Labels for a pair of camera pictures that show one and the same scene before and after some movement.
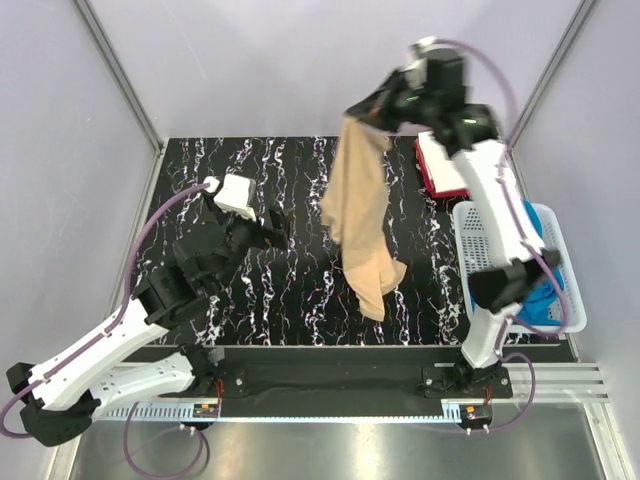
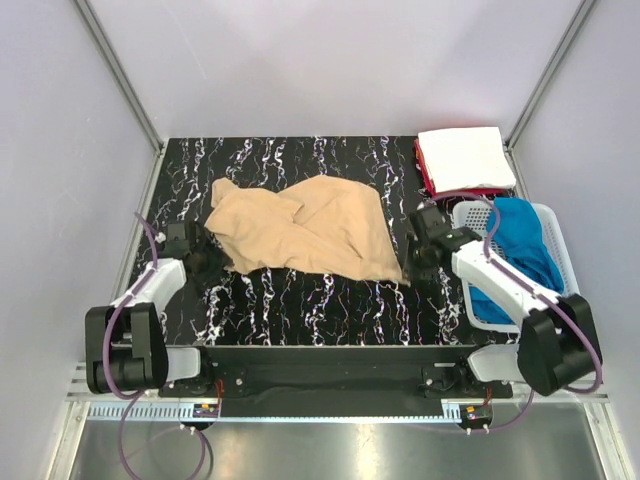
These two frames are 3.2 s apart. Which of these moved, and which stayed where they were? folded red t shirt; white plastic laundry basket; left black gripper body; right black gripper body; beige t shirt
Moved: right black gripper body; beige t shirt; left black gripper body
Stayed: white plastic laundry basket; folded red t shirt
